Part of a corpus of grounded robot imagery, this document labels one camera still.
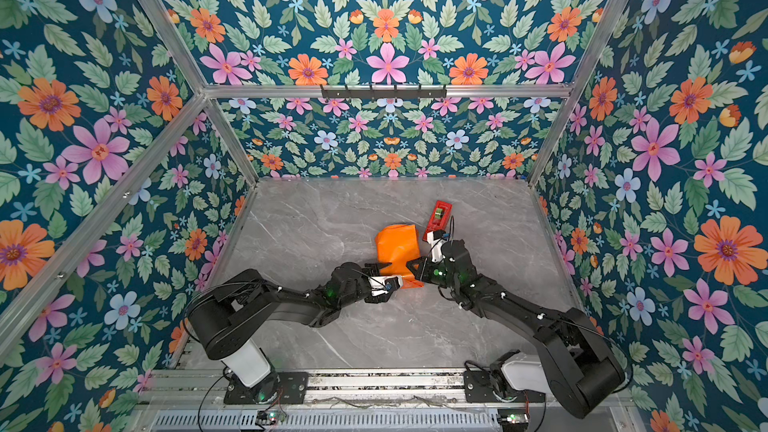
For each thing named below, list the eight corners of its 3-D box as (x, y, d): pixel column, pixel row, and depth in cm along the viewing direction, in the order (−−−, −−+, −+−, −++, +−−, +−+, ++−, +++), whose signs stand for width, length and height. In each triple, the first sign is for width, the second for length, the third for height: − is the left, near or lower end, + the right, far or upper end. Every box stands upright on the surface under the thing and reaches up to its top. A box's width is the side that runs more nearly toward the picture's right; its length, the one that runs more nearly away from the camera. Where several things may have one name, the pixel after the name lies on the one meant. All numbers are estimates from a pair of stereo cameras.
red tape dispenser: (423, 241, 103) (424, 230, 98) (437, 208, 113) (438, 197, 107) (439, 246, 102) (441, 235, 97) (452, 213, 111) (454, 202, 106)
